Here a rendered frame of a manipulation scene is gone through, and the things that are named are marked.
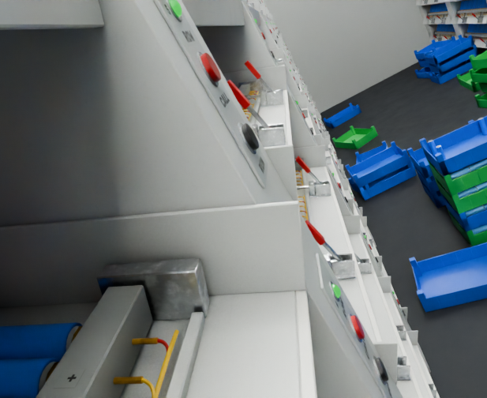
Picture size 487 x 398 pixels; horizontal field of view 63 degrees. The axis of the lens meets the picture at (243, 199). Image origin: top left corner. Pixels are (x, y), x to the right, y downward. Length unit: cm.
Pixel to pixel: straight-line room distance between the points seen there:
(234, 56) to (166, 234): 71
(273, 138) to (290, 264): 27
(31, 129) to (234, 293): 13
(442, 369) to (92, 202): 121
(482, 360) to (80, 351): 123
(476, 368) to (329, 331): 110
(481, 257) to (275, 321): 146
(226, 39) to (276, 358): 76
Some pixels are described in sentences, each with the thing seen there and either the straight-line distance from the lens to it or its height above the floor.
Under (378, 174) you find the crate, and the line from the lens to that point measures 224.
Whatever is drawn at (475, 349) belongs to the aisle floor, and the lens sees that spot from 136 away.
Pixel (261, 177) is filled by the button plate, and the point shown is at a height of 95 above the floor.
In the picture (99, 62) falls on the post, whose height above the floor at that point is 104.
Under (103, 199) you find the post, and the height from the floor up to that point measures 99.
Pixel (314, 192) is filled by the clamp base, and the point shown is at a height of 72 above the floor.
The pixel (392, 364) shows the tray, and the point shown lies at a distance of 39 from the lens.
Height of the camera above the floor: 101
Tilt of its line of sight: 18 degrees down
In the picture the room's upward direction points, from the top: 31 degrees counter-clockwise
